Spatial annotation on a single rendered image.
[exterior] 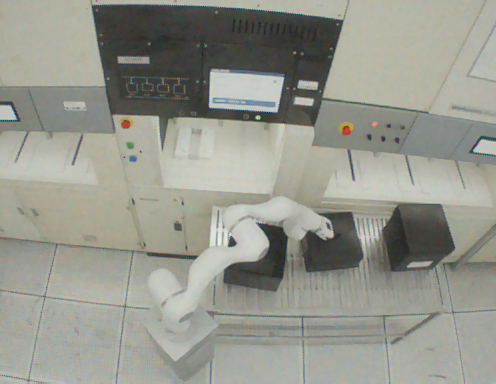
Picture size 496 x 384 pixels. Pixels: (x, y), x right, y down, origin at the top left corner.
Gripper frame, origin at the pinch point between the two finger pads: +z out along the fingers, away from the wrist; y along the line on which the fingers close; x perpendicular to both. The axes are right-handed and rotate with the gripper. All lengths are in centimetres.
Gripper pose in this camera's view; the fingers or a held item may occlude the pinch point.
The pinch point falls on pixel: (332, 233)
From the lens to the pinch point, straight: 213.9
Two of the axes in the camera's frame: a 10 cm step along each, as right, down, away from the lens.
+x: -7.6, 4.3, 4.9
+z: 6.4, 3.7, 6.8
